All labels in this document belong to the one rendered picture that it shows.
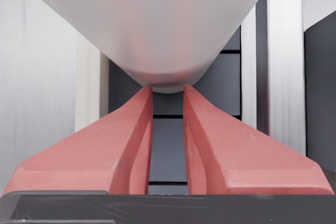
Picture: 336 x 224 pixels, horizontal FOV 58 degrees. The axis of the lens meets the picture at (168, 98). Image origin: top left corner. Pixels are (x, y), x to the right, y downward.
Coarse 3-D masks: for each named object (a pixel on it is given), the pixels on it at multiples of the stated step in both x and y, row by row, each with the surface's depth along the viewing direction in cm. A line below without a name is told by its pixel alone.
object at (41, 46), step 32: (0, 0) 23; (32, 0) 23; (320, 0) 23; (0, 32) 23; (32, 32) 23; (64, 32) 23; (0, 64) 23; (32, 64) 23; (64, 64) 23; (0, 96) 23; (32, 96) 23; (64, 96) 23; (0, 128) 23; (32, 128) 23; (64, 128) 23; (0, 160) 23; (0, 192) 23
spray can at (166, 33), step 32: (64, 0) 4; (96, 0) 3; (128, 0) 3; (160, 0) 3; (192, 0) 3; (224, 0) 4; (256, 0) 5; (96, 32) 5; (128, 32) 4; (160, 32) 4; (192, 32) 5; (224, 32) 6; (128, 64) 8; (160, 64) 7; (192, 64) 8
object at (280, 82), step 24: (264, 0) 10; (288, 0) 10; (264, 24) 10; (288, 24) 10; (264, 48) 10; (288, 48) 10; (264, 72) 10; (288, 72) 9; (264, 96) 10; (288, 96) 9; (264, 120) 10; (288, 120) 9; (288, 144) 9
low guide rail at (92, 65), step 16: (80, 48) 14; (96, 48) 14; (80, 64) 14; (96, 64) 14; (80, 80) 14; (96, 80) 14; (80, 96) 14; (96, 96) 14; (80, 112) 14; (96, 112) 14; (80, 128) 14
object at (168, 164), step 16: (224, 48) 18; (112, 64) 18; (224, 64) 18; (112, 80) 18; (128, 80) 18; (208, 80) 18; (224, 80) 18; (112, 96) 18; (128, 96) 18; (160, 96) 18; (176, 96) 18; (208, 96) 18; (224, 96) 18; (160, 112) 18; (176, 112) 18; (160, 128) 18; (176, 128) 18; (160, 144) 18; (176, 144) 18; (160, 160) 18; (176, 160) 18; (160, 176) 17; (176, 176) 17; (160, 192) 17; (176, 192) 17
